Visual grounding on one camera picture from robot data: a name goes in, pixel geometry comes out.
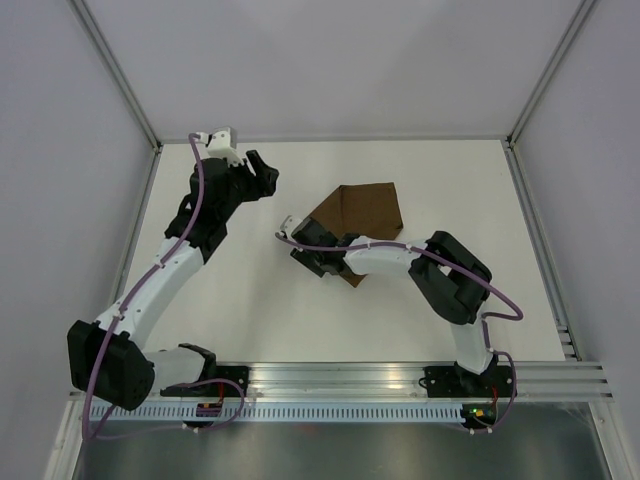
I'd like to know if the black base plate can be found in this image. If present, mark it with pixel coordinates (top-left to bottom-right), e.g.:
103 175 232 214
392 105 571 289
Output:
418 364 516 399
214 365 250 399

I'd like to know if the right aluminium frame post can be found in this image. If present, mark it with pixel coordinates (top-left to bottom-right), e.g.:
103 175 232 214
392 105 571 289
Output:
505 0 599 148

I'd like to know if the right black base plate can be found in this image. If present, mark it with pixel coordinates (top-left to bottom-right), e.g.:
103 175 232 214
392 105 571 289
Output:
418 364 516 399

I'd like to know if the aluminium frame post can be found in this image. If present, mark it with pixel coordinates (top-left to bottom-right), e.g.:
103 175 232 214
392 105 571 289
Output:
505 0 599 148
67 0 162 153

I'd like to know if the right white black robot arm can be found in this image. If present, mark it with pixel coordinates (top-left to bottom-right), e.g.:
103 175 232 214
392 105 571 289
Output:
278 216 516 399

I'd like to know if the aluminium mounting rail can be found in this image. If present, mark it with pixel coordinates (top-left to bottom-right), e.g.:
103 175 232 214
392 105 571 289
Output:
69 362 615 401

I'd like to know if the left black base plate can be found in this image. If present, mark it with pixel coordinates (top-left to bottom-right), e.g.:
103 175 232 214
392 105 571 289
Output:
214 365 250 399

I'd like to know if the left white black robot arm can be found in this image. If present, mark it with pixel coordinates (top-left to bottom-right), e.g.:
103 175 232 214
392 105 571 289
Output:
67 150 279 411

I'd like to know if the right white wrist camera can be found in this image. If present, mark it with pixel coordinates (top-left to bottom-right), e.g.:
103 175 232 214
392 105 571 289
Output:
276 215 303 241

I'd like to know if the brown cloth napkin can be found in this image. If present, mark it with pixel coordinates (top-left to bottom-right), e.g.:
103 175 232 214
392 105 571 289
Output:
302 181 405 290

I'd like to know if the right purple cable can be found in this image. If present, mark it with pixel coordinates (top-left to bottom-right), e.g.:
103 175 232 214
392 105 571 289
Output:
274 232 525 434

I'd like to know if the left aluminium frame post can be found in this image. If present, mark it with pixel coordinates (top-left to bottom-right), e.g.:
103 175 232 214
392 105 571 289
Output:
67 0 162 153

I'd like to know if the white slotted cable duct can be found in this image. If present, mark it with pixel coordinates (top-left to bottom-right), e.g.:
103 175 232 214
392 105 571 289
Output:
110 401 464 424

